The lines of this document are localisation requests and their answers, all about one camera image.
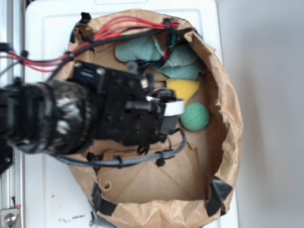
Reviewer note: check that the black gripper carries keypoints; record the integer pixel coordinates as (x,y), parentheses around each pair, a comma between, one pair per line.
(126,107)

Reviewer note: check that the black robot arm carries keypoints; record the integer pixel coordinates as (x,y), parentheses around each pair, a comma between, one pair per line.
(48,117)

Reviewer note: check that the yellow sponge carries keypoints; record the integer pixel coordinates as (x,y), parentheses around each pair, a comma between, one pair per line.
(184,89)

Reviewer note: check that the green textured ball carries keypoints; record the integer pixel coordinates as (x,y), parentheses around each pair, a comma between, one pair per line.
(195,117)

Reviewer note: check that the teal cloth rag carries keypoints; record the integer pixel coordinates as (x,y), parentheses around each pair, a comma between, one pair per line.
(183,63)

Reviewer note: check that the brown paper bag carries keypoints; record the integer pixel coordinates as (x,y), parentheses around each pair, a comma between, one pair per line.
(193,188)

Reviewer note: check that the black mounting bracket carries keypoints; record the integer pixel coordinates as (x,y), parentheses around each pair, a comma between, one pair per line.
(6,156)

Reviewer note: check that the aluminium frame rail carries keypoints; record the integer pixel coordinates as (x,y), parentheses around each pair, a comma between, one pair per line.
(12,201)

